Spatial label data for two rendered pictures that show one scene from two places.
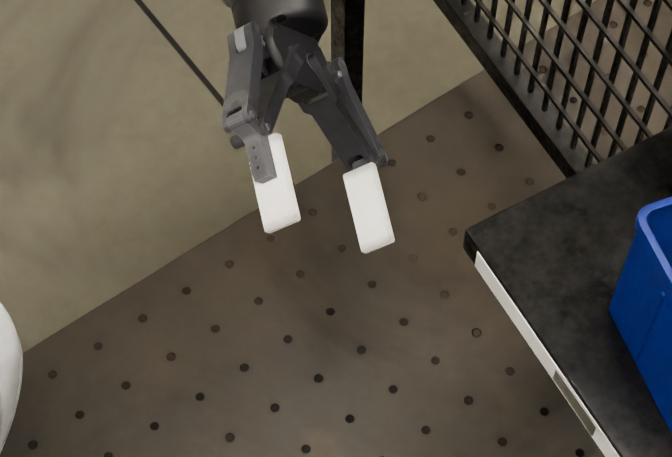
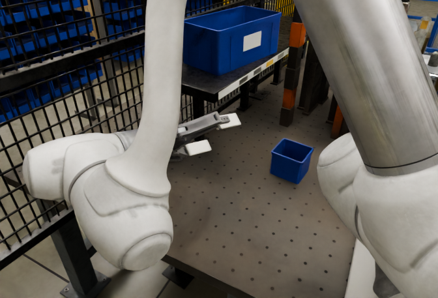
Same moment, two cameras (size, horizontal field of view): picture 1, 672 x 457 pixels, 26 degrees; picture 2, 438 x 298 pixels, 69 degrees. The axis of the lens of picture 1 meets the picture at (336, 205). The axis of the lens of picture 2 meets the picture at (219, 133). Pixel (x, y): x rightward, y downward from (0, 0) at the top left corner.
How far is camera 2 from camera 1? 1.18 m
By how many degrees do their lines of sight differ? 74
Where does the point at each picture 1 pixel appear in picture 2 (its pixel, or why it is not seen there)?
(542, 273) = (218, 83)
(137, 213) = not seen: outside the picture
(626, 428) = (246, 70)
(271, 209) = (234, 120)
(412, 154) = not seen: hidden behind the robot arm
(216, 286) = (208, 253)
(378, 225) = (203, 143)
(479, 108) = not seen: hidden behind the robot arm
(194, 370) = (242, 245)
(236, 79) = (201, 123)
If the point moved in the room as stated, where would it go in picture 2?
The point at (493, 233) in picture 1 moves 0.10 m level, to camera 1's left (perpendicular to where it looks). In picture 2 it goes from (212, 90) to (229, 106)
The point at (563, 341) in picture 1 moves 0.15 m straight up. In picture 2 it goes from (233, 78) to (234, 25)
